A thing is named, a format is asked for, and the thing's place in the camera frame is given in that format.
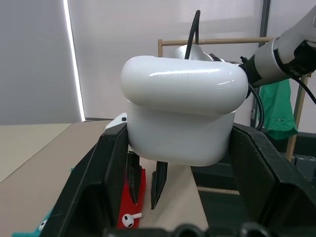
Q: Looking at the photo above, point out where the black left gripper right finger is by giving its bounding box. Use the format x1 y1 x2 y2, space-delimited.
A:
227 122 316 237

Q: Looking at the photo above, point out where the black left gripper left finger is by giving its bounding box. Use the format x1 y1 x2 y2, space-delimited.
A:
37 122 129 237

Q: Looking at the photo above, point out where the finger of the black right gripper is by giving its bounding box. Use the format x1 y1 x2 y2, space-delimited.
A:
126 151 143 205
150 160 168 210

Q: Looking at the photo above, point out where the white earbud charging case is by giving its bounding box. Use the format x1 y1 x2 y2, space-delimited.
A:
120 55 249 167

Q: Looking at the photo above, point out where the red mat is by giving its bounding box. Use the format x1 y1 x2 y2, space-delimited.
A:
116 169 148 229

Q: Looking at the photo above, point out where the dark grey crate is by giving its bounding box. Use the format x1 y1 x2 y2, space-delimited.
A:
293 154 316 172

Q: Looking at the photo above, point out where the green garment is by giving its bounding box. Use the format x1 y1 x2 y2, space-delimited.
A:
260 79 299 140

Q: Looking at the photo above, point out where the teal mat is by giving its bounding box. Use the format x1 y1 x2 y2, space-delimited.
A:
11 167 76 237

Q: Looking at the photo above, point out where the white vertical light strip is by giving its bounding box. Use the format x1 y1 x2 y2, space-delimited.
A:
62 0 86 122

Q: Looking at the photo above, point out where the wooden clothes rack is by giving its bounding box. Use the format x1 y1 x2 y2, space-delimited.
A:
158 37 309 196

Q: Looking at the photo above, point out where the grey vertical pole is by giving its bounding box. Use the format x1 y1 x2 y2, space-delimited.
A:
258 0 271 46

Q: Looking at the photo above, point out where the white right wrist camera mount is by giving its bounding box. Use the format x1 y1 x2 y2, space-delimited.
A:
103 113 128 131

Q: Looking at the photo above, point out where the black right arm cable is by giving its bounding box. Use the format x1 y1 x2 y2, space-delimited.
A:
185 9 316 131

